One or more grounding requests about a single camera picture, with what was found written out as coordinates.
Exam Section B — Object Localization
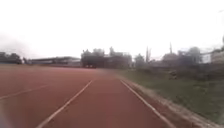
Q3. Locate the grass field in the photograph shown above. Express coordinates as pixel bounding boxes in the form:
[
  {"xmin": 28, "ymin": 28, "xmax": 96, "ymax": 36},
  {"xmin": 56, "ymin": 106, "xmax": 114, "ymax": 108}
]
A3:
[{"xmin": 114, "ymin": 68, "xmax": 224, "ymax": 126}]

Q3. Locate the pale building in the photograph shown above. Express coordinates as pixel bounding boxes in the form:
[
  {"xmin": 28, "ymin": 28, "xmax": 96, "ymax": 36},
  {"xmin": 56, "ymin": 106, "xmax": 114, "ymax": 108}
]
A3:
[{"xmin": 200, "ymin": 49, "xmax": 224, "ymax": 65}]

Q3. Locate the clump of dark trees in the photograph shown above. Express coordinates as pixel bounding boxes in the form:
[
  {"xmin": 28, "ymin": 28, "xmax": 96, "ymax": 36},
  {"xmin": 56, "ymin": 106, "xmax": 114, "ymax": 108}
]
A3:
[
  {"xmin": 0, "ymin": 51, "xmax": 23, "ymax": 65},
  {"xmin": 80, "ymin": 48, "xmax": 107, "ymax": 69},
  {"xmin": 161, "ymin": 46, "xmax": 203, "ymax": 68}
]

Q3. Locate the red running track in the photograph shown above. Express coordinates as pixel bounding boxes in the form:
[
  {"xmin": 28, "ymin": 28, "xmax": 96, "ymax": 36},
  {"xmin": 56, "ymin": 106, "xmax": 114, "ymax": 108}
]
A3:
[{"xmin": 0, "ymin": 64, "xmax": 198, "ymax": 128}]

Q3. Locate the long low building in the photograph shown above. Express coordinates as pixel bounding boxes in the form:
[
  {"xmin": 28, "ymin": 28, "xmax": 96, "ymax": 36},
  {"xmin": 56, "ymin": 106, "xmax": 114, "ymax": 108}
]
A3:
[{"xmin": 28, "ymin": 56, "xmax": 82, "ymax": 67}]

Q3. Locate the pale concrete kerb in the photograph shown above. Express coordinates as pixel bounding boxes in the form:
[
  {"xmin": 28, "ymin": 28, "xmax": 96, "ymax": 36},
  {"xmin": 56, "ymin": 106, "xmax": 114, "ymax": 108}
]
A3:
[{"xmin": 114, "ymin": 73, "xmax": 224, "ymax": 128}]

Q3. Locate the grey building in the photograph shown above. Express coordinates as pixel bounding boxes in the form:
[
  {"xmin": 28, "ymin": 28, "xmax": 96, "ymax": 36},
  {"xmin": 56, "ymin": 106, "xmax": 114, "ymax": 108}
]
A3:
[{"xmin": 104, "ymin": 46, "xmax": 133, "ymax": 70}]

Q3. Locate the pole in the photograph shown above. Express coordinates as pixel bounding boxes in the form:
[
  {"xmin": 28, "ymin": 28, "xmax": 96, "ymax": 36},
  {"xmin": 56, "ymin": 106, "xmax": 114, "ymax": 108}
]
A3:
[
  {"xmin": 168, "ymin": 41, "xmax": 174, "ymax": 56},
  {"xmin": 145, "ymin": 45, "xmax": 152, "ymax": 64}
]

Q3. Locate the single tree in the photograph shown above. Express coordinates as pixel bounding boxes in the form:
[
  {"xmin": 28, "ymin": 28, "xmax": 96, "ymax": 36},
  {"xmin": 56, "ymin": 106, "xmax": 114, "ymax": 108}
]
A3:
[{"xmin": 134, "ymin": 53, "xmax": 146, "ymax": 69}]

